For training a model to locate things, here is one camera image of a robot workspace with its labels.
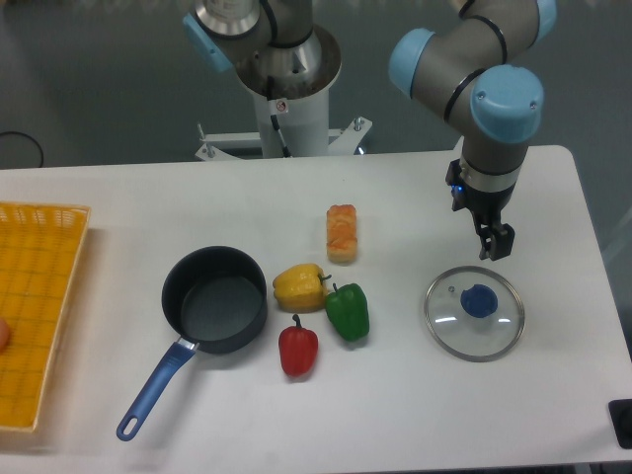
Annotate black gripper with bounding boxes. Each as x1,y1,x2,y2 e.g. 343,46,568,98
445,158,516,260

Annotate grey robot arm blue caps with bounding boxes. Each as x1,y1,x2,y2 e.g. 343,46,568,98
183,1,557,261

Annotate glass lid blue knob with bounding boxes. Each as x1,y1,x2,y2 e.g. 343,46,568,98
423,266,525,362

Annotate bread loaf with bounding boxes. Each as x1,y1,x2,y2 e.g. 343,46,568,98
326,204,357,264

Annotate green bell pepper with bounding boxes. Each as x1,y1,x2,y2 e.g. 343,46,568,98
325,283,370,342

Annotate yellow bell pepper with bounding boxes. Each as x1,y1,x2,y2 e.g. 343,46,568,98
273,263,332,314

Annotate black table edge device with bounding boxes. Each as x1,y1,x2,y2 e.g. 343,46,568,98
608,399,632,449

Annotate red bell pepper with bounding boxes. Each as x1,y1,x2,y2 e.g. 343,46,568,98
278,314,319,377

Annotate yellow woven basket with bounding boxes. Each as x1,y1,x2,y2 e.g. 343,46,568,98
1,201,91,433

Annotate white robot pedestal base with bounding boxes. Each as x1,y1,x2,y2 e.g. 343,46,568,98
196,24,373,162

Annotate black cable on pedestal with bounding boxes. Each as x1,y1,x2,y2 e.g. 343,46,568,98
266,74,292,159

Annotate dark saucepan blue handle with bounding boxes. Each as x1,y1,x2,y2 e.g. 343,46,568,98
116,246,268,441

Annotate black cable on floor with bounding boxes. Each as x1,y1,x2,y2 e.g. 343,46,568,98
0,130,45,170

